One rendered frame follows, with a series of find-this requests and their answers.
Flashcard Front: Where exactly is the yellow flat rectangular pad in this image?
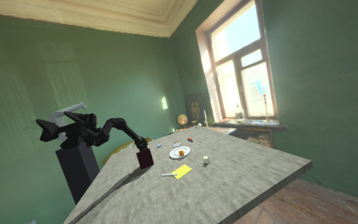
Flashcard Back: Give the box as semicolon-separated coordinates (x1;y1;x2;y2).
172;164;192;180

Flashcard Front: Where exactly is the small cream cube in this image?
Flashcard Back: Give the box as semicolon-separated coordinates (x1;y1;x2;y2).
203;156;209;163

